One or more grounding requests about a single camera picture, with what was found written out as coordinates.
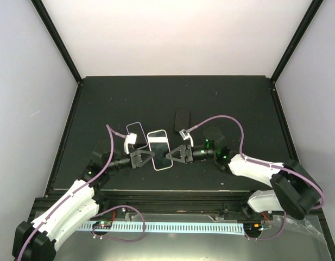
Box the left black frame post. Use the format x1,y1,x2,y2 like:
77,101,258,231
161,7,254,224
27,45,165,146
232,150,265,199
31,0,83,84

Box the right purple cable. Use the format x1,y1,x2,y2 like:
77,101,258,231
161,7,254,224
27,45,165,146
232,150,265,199
187,115,327,241

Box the controller board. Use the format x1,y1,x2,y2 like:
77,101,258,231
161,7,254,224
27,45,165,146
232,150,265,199
92,221,112,229
243,221,270,233

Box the red-edged black phone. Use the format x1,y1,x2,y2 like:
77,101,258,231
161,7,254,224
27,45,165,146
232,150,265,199
174,108,191,131

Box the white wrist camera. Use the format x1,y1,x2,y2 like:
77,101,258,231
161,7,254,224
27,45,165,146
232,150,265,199
179,129,194,147
124,133,137,154

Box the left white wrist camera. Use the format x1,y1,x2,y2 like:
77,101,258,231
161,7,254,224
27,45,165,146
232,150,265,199
124,133,137,154

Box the right black frame post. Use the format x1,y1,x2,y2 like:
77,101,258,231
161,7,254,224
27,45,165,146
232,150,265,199
270,0,324,84

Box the beige phone case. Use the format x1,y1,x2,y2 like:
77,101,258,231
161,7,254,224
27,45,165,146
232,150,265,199
147,129,174,171

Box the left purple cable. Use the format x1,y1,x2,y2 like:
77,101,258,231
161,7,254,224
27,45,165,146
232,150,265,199
16,125,127,261

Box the black front aluminium rail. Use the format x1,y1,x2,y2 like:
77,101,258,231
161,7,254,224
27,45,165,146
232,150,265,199
34,190,323,218

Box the purple cable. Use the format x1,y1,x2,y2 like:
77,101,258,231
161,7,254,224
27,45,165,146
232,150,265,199
16,125,127,261
187,115,327,241

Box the white slotted cable duct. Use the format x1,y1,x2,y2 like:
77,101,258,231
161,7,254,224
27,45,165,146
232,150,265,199
78,221,244,235

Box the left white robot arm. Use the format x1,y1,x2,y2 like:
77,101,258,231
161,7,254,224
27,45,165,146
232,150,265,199
12,149,155,260

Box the left controller board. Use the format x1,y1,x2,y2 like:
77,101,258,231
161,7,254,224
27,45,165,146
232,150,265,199
92,221,112,229

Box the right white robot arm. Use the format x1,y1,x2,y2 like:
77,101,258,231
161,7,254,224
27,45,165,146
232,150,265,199
166,127,322,220

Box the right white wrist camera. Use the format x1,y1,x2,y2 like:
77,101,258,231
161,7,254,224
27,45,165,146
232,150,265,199
179,129,194,147

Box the right controller board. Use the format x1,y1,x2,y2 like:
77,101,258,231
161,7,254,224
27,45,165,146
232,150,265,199
243,221,270,233

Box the black frame post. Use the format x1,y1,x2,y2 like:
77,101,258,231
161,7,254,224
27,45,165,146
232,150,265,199
31,0,83,84
270,0,324,84

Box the lilac phone case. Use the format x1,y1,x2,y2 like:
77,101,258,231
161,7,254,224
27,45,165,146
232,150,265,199
125,122,148,150

